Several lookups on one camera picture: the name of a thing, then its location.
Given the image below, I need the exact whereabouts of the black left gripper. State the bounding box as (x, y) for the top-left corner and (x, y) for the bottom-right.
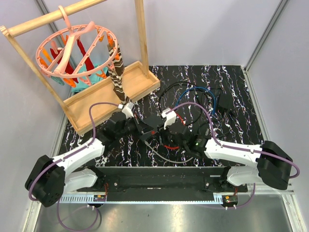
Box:
(116, 114), (154, 139)

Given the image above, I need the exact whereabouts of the red ethernet cable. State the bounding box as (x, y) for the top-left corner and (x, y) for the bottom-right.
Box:
(149, 113), (186, 150)

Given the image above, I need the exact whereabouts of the grey ethernet cable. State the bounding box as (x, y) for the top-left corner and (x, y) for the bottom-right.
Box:
(144, 127), (210, 163)

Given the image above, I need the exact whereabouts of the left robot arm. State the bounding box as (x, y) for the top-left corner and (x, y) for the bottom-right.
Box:
(25, 112), (140, 207)

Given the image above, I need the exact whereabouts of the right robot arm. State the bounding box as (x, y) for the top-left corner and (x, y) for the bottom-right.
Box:
(160, 123), (293, 192)

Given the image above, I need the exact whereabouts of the wooden drying rack stand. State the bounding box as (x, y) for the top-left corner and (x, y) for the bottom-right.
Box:
(0, 0), (161, 135)

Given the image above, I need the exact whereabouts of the black marble pattern mat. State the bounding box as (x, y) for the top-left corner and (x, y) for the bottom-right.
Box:
(47, 65), (281, 176)

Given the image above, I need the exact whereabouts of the teal cloth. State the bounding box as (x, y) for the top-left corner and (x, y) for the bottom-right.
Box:
(51, 65), (109, 93)

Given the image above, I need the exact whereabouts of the brown striped sock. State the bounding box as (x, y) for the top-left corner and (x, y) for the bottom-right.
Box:
(108, 45), (131, 104)

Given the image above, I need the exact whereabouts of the black power adapter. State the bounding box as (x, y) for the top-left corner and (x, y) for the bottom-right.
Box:
(217, 93), (236, 117)

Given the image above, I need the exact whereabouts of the red sock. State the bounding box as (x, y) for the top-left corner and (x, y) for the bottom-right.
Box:
(50, 39), (95, 74)

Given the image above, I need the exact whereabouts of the pink round clip hanger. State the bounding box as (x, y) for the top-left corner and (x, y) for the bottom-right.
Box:
(36, 6), (119, 87)

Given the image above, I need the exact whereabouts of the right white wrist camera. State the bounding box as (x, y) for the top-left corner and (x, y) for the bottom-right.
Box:
(161, 108), (177, 130)

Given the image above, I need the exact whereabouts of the black ethernet cable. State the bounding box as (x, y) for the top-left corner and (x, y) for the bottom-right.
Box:
(160, 82), (225, 129)

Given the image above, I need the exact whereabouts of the blue ethernet cable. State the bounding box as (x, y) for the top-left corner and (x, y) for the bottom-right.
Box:
(180, 86), (217, 114)

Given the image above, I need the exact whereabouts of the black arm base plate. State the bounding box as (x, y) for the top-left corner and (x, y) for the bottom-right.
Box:
(89, 175), (248, 202)

